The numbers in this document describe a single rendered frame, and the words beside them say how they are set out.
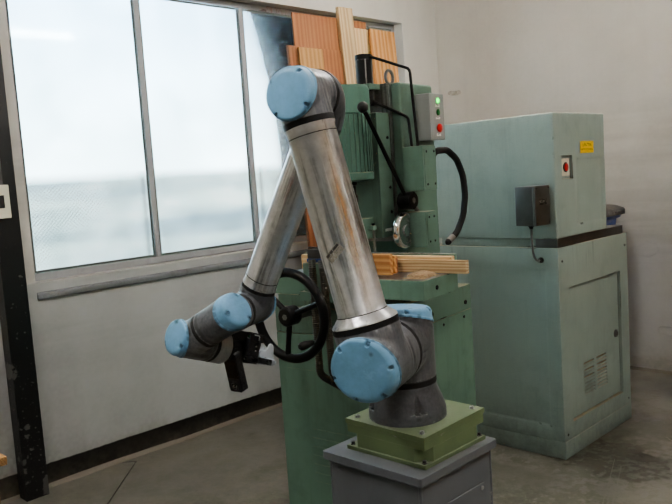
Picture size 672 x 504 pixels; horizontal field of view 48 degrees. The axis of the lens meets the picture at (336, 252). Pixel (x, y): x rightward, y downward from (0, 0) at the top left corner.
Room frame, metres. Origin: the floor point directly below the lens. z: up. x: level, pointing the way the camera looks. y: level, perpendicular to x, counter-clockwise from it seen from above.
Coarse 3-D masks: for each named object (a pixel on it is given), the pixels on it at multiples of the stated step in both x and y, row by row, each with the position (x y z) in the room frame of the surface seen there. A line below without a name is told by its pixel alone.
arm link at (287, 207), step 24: (336, 120) 1.76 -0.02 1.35; (288, 168) 1.80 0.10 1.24; (288, 192) 1.81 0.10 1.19; (288, 216) 1.82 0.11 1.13; (264, 240) 1.84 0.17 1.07; (288, 240) 1.84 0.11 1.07; (264, 264) 1.85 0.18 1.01; (240, 288) 1.89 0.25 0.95; (264, 288) 1.86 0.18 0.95; (264, 312) 1.89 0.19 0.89
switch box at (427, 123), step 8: (416, 96) 2.64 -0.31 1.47; (424, 96) 2.62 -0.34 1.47; (432, 96) 2.63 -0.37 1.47; (440, 96) 2.67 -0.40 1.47; (416, 104) 2.64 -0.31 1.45; (424, 104) 2.62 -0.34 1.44; (432, 104) 2.62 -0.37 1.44; (440, 104) 2.67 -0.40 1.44; (416, 112) 2.64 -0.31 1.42; (424, 112) 2.62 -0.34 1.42; (432, 112) 2.62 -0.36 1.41; (440, 112) 2.67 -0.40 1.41; (424, 120) 2.63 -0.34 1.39; (432, 120) 2.62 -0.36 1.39; (440, 120) 2.66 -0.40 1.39; (424, 128) 2.63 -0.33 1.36; (432, 128) 2.62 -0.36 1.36; (424, 136) 2.63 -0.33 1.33; (432, 136) 2.62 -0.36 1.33; (440, 136) 2.66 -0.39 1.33
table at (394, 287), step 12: (384, 276) 2.30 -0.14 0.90; (396, 276) 2.28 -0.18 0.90; (444, 276) 2.25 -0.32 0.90; (456, 276) 2.31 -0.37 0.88; (276, 288) 2.49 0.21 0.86; (288, 288) 2.46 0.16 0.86; (300, 288) 2.43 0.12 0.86; (384, 288) 2.23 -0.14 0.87; (396, 288) 2.20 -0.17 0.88; (408, 288) 2.18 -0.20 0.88; (420, 288) 2.15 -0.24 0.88; (432, 288) 2.19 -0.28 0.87; (444, 288) 2.24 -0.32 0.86; (456, 288) 2.30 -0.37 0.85; (300, 300) 2.31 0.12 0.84; (408, 300) 2.18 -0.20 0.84; (420, 300) 2.15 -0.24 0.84
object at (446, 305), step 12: (468, 288) 2.68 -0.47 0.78; (432, 300) 2.47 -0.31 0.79; (444, 300) 2.53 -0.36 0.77; (456, 300) 2.60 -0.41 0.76; (468, 300) 2.67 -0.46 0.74; (276, 312) 2.50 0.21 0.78; (432, 312) 2.46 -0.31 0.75; (444, 312) 2.53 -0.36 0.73; (456, 312) 2.60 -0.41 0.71; (276, 324) 2.50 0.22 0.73; (300, 324) 2.44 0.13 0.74
